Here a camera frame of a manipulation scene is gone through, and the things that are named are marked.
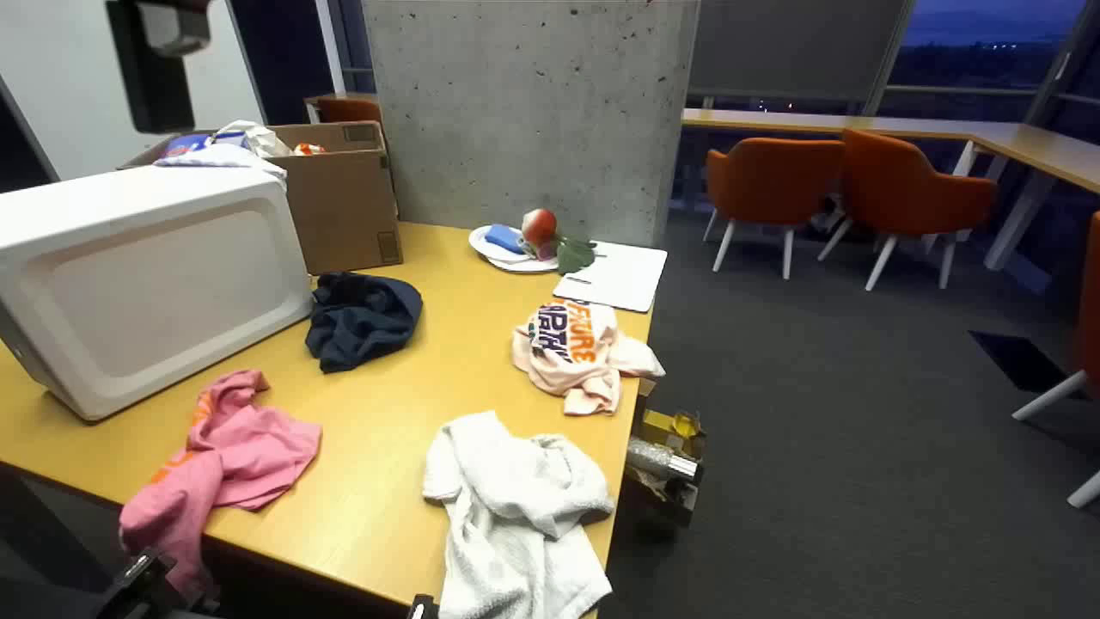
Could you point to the red apple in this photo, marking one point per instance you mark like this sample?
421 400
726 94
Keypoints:
540 229

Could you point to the dark blue shirt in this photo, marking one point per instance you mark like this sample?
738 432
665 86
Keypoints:
361 318

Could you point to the patterned cloth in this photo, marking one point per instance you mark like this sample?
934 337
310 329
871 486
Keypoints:
217 144

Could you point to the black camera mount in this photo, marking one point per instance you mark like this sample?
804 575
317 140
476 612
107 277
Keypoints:
141 585

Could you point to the orange chair white legs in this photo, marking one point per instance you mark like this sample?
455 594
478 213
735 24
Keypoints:
773 179
912 189
1089 322

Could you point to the pink shirt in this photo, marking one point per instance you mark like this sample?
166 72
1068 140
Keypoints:
244 453

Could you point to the peach shirt with print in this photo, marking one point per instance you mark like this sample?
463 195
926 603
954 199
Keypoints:
573 345

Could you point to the blue sponge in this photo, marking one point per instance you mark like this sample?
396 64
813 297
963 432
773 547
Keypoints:
502 240

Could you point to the white grey shirt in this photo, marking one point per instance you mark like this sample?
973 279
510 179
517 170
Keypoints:
517 518

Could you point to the brown cardboard box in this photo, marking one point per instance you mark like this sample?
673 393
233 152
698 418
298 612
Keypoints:
346 206

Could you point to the white plastic box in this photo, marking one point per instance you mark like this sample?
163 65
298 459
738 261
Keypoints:
150 287

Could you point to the grey wall dispenser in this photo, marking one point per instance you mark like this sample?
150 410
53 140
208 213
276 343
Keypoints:
174 23

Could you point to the long wooden desk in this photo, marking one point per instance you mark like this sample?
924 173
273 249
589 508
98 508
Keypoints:
1032 143

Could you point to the green leaf toy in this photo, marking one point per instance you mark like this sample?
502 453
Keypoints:
574 253

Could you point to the yellow bag with can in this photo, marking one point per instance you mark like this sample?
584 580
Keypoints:
665 467

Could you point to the white paper sheet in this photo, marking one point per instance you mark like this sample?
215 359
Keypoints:
618 277

